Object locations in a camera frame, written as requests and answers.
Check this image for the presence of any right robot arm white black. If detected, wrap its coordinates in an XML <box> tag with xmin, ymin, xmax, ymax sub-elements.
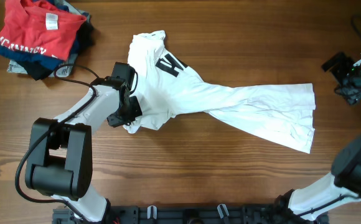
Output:
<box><xmin>267</xmin><ymin>55</ymin><xmax>361</xmax><ymax>223</ymax></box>

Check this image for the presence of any navy blue folded garment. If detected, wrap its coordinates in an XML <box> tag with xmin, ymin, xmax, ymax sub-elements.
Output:
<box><xmin>0</xmin><ymin>0</ymin><xmax>81</xmax><ymax>71</ymax></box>

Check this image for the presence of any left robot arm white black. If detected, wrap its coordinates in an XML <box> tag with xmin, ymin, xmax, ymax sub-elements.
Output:
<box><xmin>15</xmin><ymin>83</ymin><xmax>141</xmax><ymax>223</ymax></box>

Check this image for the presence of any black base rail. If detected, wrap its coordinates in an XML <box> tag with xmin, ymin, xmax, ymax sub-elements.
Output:
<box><xmin>52</xmin><ymin>203</ymin><xmax>329</xmax><ymax>224</ymax></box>

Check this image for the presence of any red folded t-shirt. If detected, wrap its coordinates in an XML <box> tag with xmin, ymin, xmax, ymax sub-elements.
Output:
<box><xmin>0</xmin><ymin>0</ymin><xmax>87</xmax><ymax>62</ymax></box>

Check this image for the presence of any white rail clip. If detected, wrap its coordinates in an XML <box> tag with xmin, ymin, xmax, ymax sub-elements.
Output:
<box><xmin>147</xmin><ymin>205</ymin><xmax>157</xmax><ymax>220</ymax></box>
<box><xmin>217</xmin><ymin>203</ymin><xmax>229</xmax><ymax>219</ymax></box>

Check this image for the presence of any white rail clip left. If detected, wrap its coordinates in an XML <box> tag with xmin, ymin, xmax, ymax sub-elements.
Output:
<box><xmin>147</xmin><ymin>205</ymin><xmax>157</xmax><ymax>220</ymax></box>

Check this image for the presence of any grey printed folded garment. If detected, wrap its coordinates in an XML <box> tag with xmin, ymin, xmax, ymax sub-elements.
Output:
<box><xmin>7</xmin><ymin>0</ymin><xmax>94</xmax><ymax>80</ymax></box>

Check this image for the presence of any white t-shirt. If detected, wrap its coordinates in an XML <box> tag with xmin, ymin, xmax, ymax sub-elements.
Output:
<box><xmin>125</xmin><ymin>30</ymin><xmax>316</xmax><ymax>153</ymax></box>

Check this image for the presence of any white rail clip right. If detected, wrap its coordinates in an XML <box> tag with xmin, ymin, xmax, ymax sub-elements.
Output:
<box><xmin>217</xmin><ymin>203</ymin><xmax>229</xmax><ymax>219</ymax></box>

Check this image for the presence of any black folded garment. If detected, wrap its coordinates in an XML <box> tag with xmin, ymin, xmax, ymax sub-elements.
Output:
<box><xmin>7</xmin><ymin>21</ymin><xmax>94</xmax><ymax>80</ymax></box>

